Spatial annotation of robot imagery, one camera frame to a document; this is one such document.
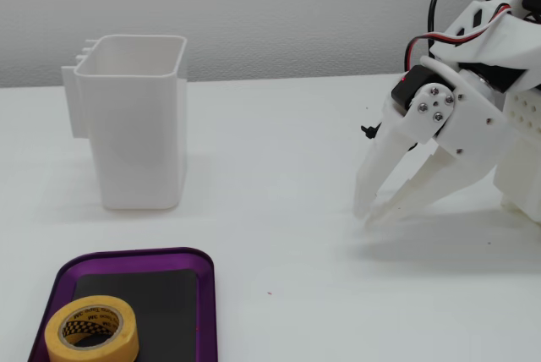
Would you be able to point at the purple metal tray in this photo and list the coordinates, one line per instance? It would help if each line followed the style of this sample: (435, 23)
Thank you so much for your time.
(206, 315)

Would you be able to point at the yellow tape roll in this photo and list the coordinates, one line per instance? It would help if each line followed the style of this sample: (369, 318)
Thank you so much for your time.
(57, 347)

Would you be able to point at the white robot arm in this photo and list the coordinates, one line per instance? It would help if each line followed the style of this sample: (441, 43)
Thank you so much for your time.
(490, 40)

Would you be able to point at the white plastic box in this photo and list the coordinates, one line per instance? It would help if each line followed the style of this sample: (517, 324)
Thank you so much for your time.
(135, 138)

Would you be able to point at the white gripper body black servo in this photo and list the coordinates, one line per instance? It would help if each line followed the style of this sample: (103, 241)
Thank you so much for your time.
(465, 125)

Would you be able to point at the black tray mat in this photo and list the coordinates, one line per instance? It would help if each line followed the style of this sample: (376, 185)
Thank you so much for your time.
(165, 303)

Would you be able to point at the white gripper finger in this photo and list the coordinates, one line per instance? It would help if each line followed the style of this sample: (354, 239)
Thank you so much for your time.
(427, 184)
(393, 150)

